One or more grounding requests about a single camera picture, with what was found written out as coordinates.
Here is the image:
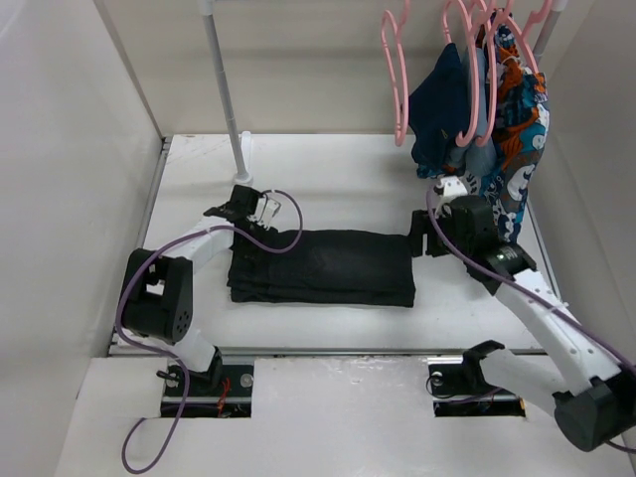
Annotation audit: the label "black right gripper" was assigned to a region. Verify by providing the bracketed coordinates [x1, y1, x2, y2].
[403, 208, 471, 261]

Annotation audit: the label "silver rack pole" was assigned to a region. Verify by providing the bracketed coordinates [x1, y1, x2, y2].
[199, 0, 239, 151]
[529, 0, 568, 60]

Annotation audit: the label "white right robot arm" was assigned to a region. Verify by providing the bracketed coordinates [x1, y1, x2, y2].
[408, 195, 635, 452]

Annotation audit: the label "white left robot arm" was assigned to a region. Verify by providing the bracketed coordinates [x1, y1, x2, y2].
[115, 185, 280, 395]

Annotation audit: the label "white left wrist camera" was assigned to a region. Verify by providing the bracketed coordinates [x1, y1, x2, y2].
[252, 190, 281, 229]

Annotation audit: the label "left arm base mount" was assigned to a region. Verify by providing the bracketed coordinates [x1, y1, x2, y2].
[156, 363, 254, 418]

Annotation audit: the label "metal rail strip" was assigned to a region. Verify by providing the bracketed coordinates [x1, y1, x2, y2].
[106, 345, 547, 358]

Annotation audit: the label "pink hanger with navy garment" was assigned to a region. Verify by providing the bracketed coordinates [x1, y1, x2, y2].
[441, 0, 495, 147]

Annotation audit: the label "silver rack right pole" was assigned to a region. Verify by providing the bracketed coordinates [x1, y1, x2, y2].
[529, 0, 568, 60]

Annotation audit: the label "white rack left foot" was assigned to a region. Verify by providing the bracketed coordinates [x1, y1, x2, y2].
[232, 131, 253, 186]

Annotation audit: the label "patterned orange teal garment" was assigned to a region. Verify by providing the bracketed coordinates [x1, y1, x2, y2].
[415, 9, 552, 244]

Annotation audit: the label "grey blue hanging garment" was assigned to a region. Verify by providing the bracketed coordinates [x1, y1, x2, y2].
[446, 48, 497, 177]

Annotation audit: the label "silver rack left pole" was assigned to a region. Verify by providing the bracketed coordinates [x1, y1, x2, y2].
[199, 0, 239, 151]

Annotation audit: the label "pink hanger with patterned garment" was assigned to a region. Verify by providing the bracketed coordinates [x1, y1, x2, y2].
[492, 0, 542, 74]

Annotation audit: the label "black trousers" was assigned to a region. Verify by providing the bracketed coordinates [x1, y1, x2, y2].
[228, 230, 415, 308]

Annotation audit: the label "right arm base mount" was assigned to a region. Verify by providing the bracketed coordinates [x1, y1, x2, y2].
[425, 361, 526, 418]

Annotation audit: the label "navy blue hanging garment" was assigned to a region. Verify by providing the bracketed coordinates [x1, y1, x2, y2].
[408, 43, 470, 178]

